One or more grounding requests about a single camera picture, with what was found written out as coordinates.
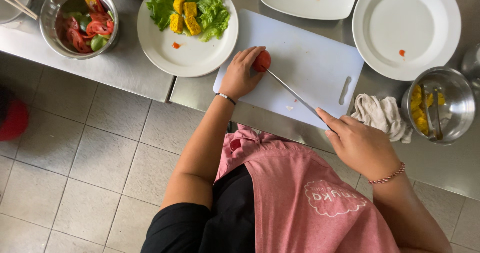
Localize steel pot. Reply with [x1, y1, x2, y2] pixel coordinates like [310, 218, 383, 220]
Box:
[461, 43, 480, 92]

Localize red tomato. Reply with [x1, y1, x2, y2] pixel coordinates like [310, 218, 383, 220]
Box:
[252, 50, 272, 72]

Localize white plastic cutting board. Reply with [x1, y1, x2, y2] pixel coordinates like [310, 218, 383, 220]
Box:
[212, 9, 365, 131]

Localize heap of yellow fried pieces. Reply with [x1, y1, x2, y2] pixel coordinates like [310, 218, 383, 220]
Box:
[410, 84, 446, 136]

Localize large round white plate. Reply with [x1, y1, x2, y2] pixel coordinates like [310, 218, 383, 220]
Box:
[352, 0, 462, 81]

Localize person's left hand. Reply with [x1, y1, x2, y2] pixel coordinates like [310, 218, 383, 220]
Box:
[218, 46, 268, 101]

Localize heap of tomato scraps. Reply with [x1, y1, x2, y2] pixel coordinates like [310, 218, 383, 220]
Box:
[59, 10, 115, 54]

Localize person's right hand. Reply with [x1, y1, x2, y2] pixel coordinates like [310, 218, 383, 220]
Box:
[316, 108, 403, 182]

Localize red round object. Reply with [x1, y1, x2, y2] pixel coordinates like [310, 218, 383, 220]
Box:
[0, 88, 30, 142]

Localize steel kitchen knife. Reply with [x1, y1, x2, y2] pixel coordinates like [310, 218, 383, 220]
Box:
[265, 68, 335, 132]

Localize green lettuce leaves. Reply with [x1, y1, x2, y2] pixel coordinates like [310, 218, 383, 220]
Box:
[145, 0, 231, 42]

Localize black shirt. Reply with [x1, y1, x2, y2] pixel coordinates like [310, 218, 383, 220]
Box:
[140, 164, 256, 253]

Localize black and white bracelet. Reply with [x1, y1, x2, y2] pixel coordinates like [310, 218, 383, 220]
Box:
[215, 93, 237, 106]

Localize steel tongs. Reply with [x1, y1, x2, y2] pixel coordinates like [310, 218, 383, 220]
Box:
[419, 84, 444, 141]

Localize wooden chopstick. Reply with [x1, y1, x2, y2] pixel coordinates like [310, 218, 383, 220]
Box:
[1, 0, 37, 15]
[0, 0, 38, 20]

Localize steel bowl with tongs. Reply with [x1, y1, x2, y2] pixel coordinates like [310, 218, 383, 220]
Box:
[401, 66, 476, 146]

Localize square white plate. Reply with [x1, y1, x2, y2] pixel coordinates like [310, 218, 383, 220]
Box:
[259, 0, 360, 20]

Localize steel bowl with vegetable scraps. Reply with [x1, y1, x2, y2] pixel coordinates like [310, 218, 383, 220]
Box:
[39, 0, 120, 60]

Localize red and white bracelet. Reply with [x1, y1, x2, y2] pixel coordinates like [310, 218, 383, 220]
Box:
[368, 162, 406, 185]

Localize white crumpled cloth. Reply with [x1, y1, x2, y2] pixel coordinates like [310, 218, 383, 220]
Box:
[350, 93, 413, 144]

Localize pink apron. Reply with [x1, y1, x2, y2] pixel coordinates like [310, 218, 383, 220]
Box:
[215, 124, 400, 253]

